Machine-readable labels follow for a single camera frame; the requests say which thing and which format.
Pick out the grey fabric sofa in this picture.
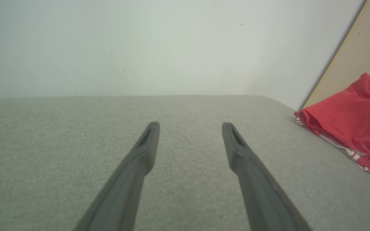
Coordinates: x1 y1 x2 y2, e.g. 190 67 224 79
0 95 370 231

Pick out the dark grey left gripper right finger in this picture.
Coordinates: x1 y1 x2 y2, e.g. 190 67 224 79
222 122 311 231

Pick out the red basketball jersey black print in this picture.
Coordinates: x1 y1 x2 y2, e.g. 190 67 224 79
294 73 370 175

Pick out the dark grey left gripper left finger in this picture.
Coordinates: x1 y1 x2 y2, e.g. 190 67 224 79
74 121 160 231

